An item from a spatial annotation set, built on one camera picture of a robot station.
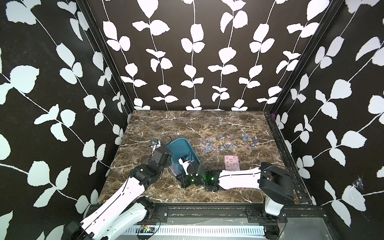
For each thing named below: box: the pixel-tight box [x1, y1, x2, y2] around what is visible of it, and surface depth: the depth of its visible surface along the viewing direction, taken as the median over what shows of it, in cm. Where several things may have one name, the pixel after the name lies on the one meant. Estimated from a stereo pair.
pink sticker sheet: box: [224, 155, 240, 171], surface depth 95 cm
